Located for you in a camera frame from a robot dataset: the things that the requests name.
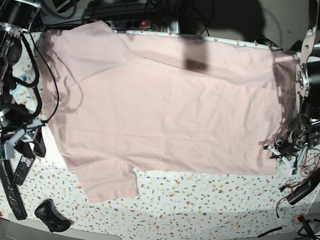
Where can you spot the pink T-shirt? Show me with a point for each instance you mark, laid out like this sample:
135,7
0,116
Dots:
125,102

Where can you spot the black cylindrical device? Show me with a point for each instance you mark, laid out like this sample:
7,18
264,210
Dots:
305,188

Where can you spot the black game controller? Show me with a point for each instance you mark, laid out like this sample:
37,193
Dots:
51,217

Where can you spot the long black bar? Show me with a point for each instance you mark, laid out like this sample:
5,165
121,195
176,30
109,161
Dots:
11,190

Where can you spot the turquoise highlighter marker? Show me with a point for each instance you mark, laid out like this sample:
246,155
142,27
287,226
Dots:
18,85

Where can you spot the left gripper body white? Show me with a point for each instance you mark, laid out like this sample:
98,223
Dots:
292,146

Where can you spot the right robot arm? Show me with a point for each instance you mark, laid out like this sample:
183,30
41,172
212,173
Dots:
16,19

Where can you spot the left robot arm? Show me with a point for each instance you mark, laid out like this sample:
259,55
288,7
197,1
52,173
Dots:
305,113

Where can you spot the terrazzo pattern tablecloth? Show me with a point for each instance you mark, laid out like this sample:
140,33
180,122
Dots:
168,205

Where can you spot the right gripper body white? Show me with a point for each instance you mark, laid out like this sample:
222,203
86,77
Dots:
26,134

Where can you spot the power strip with red switch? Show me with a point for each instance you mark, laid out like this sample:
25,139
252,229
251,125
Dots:
128,24

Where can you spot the black tool red tip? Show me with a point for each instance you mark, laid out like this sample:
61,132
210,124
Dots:
306,227

